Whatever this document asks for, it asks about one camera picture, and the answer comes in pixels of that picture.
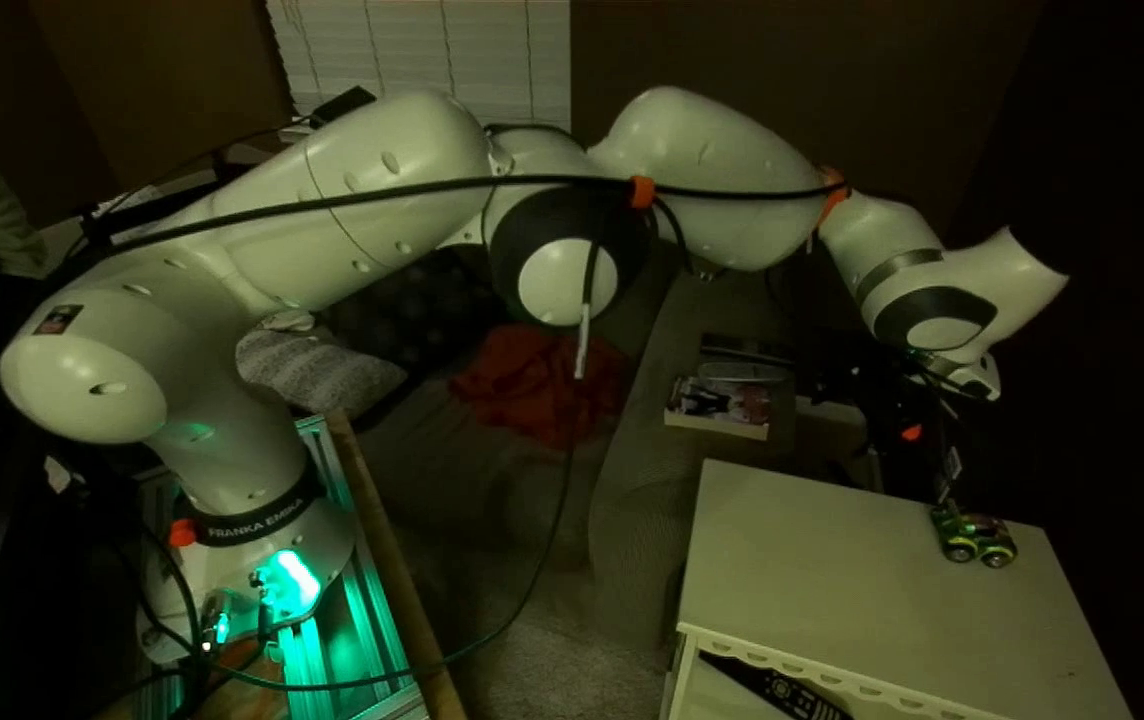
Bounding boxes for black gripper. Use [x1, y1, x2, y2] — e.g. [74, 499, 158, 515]
[864, 350, 964, 504]

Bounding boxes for small green toy car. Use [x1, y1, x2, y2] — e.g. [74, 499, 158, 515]
[932, 507, 1015, 567]

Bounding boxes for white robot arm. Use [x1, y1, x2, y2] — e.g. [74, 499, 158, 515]
[0, 83, 1067, 665]

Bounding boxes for white carved side table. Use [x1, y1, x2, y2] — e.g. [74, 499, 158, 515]
[661, 458, 1131, 720]

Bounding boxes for orange red cloth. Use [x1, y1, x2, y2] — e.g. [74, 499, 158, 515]
[448, 325, 629, 448]

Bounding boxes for grey fabric sofa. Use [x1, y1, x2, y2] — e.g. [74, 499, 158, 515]
[324, 246, 861, 720]

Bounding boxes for wooden stick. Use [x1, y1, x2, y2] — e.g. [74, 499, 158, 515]
[328, 415, 467, 720]

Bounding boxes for white window blind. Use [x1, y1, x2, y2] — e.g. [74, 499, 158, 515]
[264, 0, 571, 128]

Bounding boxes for grey knitted pillow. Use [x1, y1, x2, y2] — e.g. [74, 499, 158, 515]
[236, 326, 406, 415]

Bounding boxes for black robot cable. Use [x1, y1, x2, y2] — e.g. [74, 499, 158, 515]
[74, 167, 854, 694]

